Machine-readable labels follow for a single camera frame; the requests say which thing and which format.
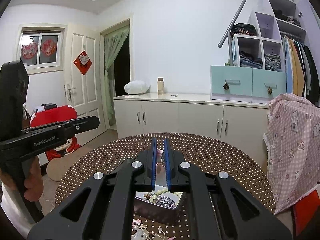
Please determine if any green door curtain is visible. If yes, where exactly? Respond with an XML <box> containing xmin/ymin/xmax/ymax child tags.
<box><xmin>104</xmin><ymin>25</ymin><xmax>130</xmax><ymax>127</ymax></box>

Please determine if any window with red decorations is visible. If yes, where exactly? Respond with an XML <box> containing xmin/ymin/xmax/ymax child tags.
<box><xmin>16</xmin><ymin>24</ymin><xmax>67</xmax><ymax>75</ymax></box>

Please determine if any cream bead bracelet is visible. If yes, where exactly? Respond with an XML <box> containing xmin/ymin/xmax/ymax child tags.
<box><xmin>145</xmin><ymin>188</ymin><xmax>182</xmax><ymax>204</ymax></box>

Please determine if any red cat chair cover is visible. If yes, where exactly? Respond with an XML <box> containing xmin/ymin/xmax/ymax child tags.
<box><xmin>30</xmin><ymin>105</ymin><xmax>81</xmax><ymax>162</ymax></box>

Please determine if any brown polka dot tablecloth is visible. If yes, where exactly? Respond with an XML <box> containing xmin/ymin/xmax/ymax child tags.
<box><xmin>54</xmin><ymin>132</ymin><xmax>277</xmax><ymax>240</ymax></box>

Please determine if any white sleeve left forearm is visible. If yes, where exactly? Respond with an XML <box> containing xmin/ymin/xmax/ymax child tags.
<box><xmin>1</xmin><ymin>182</ymin><xmax>36</xmax><ymax>239</ymax></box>

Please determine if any red diamond door decoration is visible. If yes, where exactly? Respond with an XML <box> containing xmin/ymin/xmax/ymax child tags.
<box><xmin>73</xmin><ymin>50</ymin><xmax>92</xmax><ymax>75</ymax></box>

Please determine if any white pillow bundle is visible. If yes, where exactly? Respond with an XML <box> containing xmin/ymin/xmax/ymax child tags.
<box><xmin>124</xmin><ymin>80</ymin><xmax>150</xmax><ymax>95</ymax></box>

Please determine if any white purple shelf unit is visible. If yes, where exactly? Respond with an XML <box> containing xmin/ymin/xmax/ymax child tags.
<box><xmin>230</xmin><ymin>0</ymin><xmax>319</xmax><ymax>74</ymax></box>

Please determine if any white low sideboard cabinet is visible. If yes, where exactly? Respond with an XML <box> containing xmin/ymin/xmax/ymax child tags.
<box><xmin>113</xmin><ymin>93</ymin><xmax>270</xmax><ymax>165</ymax></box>

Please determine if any grey metal handrail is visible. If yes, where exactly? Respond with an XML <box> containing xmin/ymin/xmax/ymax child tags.
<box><xmin>217</xmin><ymin>0</ymin><xmax>257</xmax><ymax>67</ymax></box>

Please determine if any pink checked cloth cover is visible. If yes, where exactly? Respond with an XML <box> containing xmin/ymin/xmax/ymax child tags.
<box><xmin>263</xmin><ymin>94</ymin><xmax>320</xmax><ymax>213</ymax></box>

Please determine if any beige string necklace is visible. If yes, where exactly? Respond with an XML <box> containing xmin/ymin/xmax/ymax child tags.
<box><xmin>131</xmin><ymin>223</ymin><xmax>171</xmax><ymax>240</ymax></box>

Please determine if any beige bottle with lid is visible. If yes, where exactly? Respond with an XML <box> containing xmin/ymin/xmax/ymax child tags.
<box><xmin>157</xmin><ymin>77</ymin><xmax>164</xmax><ymax>94</ymax></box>

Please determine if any pink cat charm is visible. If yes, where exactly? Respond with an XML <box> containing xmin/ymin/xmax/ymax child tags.
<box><xmin>132</xmin><ymin>219</ymin><xmax>142</xmax><ymax>226</ymax></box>

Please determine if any grey metal tin box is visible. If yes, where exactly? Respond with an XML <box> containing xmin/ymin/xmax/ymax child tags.
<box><xmin>134</xmin><ymin>185</ymin><xmax>187</xmax><ymax>225</ymax></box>

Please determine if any person's left hand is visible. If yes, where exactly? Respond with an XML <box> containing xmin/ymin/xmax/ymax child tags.
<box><xmin>1</xmin><ymin>156</ymin><xmax>43</xmax><ymax>202</ymax></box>

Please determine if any white panel door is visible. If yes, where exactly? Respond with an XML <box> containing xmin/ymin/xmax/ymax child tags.
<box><xmin>63</xmin><ymin>23</ymin><xmax>106</xmax><ymax>144</ymax></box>

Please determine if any silver chain jewelry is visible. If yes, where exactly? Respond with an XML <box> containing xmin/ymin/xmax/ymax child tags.
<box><xmin>153</xmin><ymin>196</ymin><xmax>177</xmax><ymax>210</ymax></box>

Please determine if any hanging clothes row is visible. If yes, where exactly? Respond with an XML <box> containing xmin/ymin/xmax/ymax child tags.
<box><xmin>281</xmin><ymin>36</ymin><xmax>319</xmax><ymax>107</ymax></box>

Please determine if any turquoise drawer unit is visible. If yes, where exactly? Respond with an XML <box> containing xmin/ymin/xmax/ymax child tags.
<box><xmin>210</xmin><ymin>66</ymin><xmax>286</xmax><ymax>103</ymax></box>

